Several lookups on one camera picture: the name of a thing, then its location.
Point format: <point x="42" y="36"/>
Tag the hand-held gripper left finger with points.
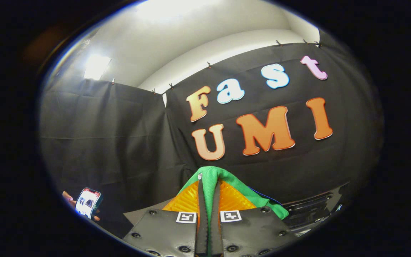
<point x="162" y="232"/>

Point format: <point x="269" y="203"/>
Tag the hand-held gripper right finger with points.
<point x="252" y="232"/>

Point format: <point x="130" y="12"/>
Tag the green polo shirt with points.
<point x="212" y="175"/>

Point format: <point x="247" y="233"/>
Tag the smartphone with lit screen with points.
<point x="88" y="202"/>

